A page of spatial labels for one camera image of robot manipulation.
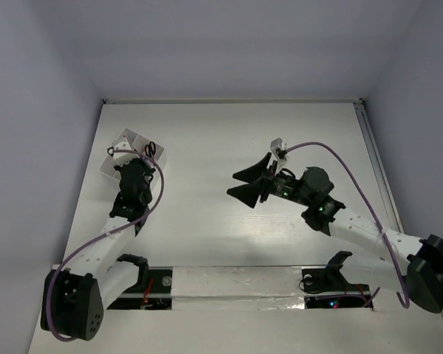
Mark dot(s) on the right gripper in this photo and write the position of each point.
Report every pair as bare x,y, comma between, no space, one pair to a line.
249,192

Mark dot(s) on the white compartment organizer box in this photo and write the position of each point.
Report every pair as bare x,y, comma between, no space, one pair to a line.
138,141

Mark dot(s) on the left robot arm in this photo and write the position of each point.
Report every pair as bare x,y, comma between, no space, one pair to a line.
84,284

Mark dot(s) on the aluminium side rail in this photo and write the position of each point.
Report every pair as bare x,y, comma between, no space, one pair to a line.
393,218

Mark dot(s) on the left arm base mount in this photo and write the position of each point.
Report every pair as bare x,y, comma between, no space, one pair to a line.
152,290

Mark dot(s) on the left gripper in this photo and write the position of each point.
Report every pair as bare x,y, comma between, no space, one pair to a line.
148,169

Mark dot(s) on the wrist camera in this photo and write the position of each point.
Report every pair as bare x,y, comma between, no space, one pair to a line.
121,151
279,150

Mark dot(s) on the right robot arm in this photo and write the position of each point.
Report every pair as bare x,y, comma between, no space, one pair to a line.
400,263

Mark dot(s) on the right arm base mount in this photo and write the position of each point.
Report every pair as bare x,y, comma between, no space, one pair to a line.
326,288

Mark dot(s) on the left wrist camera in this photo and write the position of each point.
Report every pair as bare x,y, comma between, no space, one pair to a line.
121,151

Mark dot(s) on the black handled scissors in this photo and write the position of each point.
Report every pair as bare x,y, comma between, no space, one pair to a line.
150,149

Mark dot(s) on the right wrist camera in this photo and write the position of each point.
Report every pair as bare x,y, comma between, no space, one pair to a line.
279,150

